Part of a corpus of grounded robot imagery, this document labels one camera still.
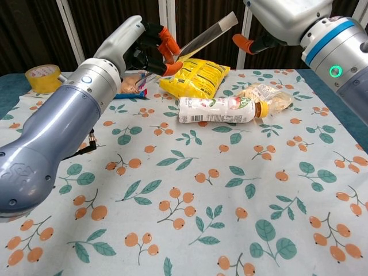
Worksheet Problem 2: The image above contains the robot right five-finger hand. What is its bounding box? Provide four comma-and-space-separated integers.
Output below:
232, 0, 332, 56

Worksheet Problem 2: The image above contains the robot left five-finger hand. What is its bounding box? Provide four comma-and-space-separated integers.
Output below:
93, 15, 183, 77

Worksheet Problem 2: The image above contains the clear glass test tube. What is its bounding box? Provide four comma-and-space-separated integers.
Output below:
135, 11, 239, 93

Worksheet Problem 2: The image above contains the blue snack bag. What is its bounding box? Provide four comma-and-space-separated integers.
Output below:
113, 72, 149, 102

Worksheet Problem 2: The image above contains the clear bag of crackers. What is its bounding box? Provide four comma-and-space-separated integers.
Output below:
238, 82, 294, 116

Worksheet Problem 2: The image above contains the yellow snack bag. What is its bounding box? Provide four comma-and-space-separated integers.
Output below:
158, 57, 232, 99

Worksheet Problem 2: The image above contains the black pleated curtain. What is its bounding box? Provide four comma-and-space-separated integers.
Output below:
0, 0, 368, 77

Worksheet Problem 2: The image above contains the yellow packing tape roll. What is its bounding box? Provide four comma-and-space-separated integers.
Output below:
25, 64, 63, 94

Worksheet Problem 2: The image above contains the white drink bottle orange cap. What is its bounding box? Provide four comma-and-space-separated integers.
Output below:
177, 95, 269, 124

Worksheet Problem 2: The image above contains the floral printed tablecloth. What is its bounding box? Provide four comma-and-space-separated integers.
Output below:
0, 68, 368, 276

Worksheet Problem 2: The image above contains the black right-angle cable connector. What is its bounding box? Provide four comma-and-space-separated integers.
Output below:
61, 129, 99, 160

